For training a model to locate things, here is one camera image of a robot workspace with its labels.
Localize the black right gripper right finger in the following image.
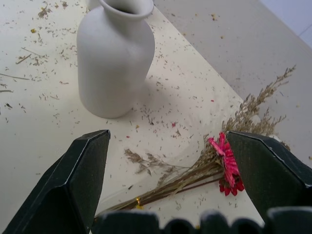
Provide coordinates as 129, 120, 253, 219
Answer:
226, 130, 312, 222

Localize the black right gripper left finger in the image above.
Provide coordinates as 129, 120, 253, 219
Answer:
2, 129, 111, 234

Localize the white ceramic vase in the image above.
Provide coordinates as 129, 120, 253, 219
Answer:
77, 0, 156, 119

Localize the dried grass bouquet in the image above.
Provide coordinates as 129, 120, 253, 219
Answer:
94, 64, 297, 218

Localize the dried straw stem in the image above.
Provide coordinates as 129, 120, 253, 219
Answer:
15, 54, 33, 65

